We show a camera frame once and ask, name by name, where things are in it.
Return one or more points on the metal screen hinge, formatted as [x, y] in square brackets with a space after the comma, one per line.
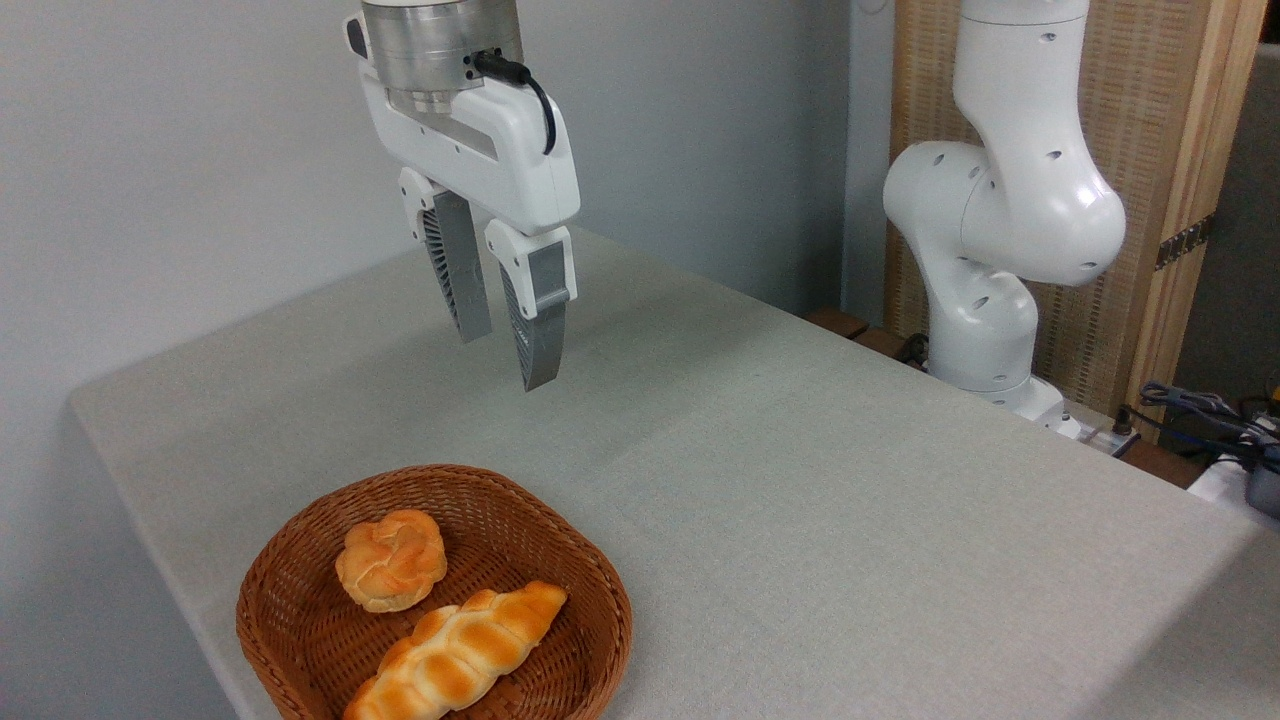
[1185, 242]

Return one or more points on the grey electronic box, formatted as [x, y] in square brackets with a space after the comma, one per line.
[1265, 492]

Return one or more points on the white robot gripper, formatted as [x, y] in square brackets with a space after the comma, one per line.
[500, 160]

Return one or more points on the white power strip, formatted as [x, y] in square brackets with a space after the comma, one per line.
[1225, 485]

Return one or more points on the long braided bread loaf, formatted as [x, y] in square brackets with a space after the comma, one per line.
[460, 650]

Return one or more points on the round knotted bread roll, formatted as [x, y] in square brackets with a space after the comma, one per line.
[390, 560]

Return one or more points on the light grey tablecloth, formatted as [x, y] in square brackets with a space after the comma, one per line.
[800, 500]

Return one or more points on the brown wicker basket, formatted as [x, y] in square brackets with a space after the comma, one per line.
[300, 620]

